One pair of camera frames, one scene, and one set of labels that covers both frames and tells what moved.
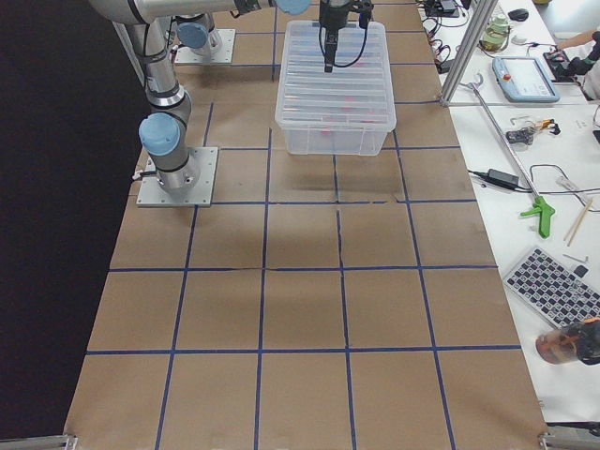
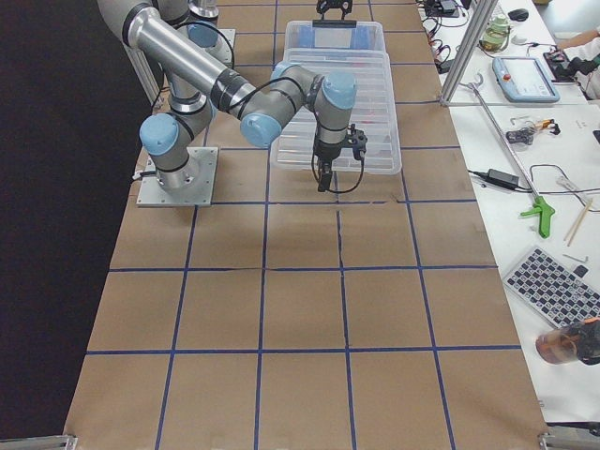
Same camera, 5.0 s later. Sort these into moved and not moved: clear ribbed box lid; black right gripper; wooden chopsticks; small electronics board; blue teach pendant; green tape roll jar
Moved: clear ribbed box lid; black right gripper
Not moved: wooden chopsticks; small electronics board; green tape roll jar; blue teach pendant
